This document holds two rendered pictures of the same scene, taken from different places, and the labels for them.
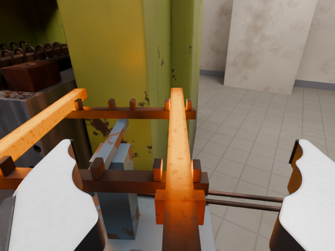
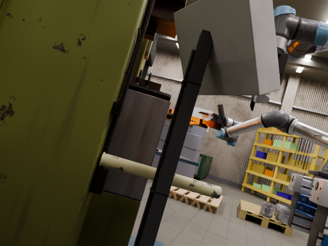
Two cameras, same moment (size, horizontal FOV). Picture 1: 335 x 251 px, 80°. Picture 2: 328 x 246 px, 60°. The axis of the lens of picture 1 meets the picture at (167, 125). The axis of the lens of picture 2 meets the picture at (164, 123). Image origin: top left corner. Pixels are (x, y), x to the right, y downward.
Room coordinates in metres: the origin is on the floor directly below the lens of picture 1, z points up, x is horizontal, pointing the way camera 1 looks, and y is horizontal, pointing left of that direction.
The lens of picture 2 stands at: (0.89, 1.91, 0.75)
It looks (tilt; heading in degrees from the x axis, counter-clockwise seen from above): 3 degrees up; 255
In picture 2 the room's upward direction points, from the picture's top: 17 degrees clockwise
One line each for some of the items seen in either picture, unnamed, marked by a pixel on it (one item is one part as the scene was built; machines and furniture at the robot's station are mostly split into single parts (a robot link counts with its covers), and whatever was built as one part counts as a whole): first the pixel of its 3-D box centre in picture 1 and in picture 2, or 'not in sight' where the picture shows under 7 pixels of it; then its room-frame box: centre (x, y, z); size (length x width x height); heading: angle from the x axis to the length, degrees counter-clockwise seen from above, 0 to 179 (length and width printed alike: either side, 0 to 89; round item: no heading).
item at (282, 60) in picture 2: not in sight; (270, 69); (0.36, 1.09, 1.07); 0.09 x 0.08 x 0.12; 148
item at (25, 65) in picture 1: (34, 75); not in sight; (0.61, 0.40, 0.95); 0.12 x 0.09 x 0.07; 168
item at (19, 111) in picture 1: (57, 123); (100, 132); (0.80, 0.49, 0.69); 0.56 x 0.38 x 0.45; 168
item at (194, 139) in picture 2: not in sight; (169, 146); (-0.93, -3.79, 0.65); 1.26 x 0.84 x 1.31; 151
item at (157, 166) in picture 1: (177, 128); not in sight; (0.29, -0.02, 0.93); 0.23 x 0.06 x 0.02; 176
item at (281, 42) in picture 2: not in sight; (274, 47); (0.36, 1.08, 1.16); 0.08 x 0.08 x 0.05
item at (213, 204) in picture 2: not in sight; (195, 195); (-1.05, -2.18, 0.05); 1.25 x 0.83 x 0.11; 56
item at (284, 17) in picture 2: not in sight; (281, 25); (0.36, 1.09, 1.23); 0.09 x 0.08 x 0.11; 156
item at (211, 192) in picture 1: (177, 193); not in sight; (0.39, -0.02, 0.68); 0.60 x 0.04 x 0.01; 80
